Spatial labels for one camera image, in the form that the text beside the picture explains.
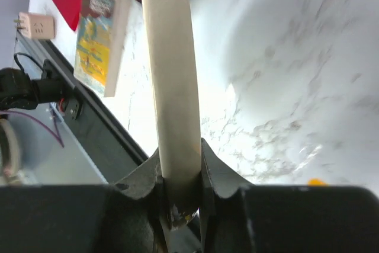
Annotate small pink box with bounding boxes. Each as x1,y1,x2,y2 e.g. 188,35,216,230
14,12,56,40

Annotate cream and green floral plate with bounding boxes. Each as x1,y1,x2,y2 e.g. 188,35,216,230
142,0,201,229

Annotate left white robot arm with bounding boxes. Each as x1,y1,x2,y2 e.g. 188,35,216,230
1,52,82,120

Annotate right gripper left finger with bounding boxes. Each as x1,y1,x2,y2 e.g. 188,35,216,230
1,153,168,252

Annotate yellow illustrated paperback book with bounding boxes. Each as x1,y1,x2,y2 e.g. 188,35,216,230
73,0,132,97

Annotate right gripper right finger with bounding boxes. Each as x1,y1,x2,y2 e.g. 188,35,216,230
200,141,378,252

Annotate orange cutting board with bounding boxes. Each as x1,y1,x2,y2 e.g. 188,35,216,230
307,178,328,187

